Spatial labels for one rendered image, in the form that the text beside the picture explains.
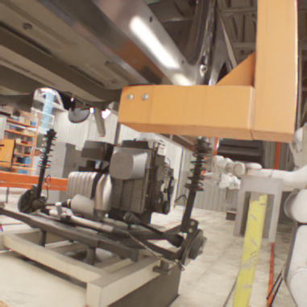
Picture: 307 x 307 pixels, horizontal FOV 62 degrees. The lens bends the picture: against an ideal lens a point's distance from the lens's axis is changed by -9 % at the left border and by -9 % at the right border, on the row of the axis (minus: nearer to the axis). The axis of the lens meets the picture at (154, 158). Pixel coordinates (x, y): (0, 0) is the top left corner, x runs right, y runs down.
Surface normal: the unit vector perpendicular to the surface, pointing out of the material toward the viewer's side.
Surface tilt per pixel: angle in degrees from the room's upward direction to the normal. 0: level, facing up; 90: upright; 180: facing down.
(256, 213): 90
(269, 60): 90
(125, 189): 90
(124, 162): 90
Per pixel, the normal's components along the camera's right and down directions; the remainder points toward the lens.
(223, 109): -0.41, -0.13
